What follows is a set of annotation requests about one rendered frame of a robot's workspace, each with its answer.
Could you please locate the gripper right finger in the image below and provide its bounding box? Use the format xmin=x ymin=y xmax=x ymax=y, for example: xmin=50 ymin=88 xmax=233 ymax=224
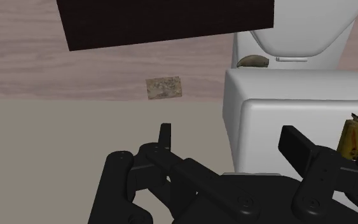
xmin=277 ymin=125 xmax=358 ymax=218

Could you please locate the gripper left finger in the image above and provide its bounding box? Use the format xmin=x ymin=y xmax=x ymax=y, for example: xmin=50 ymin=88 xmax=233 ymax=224
xmin=88 ymin=123 xmax=261 ymax=224

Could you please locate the yellow crumpled packet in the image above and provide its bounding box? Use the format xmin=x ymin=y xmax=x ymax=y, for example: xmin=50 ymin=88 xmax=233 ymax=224
xmin=336 ymin=113 xmax=358 ymax=161

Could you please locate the white toilet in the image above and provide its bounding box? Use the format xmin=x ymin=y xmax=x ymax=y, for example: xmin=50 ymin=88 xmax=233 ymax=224
xmin=223 ymin=0 xmax=358 ymax=215

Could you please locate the beige mottled flat square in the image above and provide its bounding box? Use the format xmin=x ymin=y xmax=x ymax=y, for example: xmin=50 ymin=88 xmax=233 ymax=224
xmin=145 ymin=76 xmax=183 ymax=101

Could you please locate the brown curved oval object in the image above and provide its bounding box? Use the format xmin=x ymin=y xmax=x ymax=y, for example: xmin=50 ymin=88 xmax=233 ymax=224
xmin=236 ymin=55 xmax=270 ymax=68

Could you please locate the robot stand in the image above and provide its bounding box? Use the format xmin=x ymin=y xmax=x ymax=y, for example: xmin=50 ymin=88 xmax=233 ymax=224
xmin=56 ymin=0 xmax=275 ymax=52

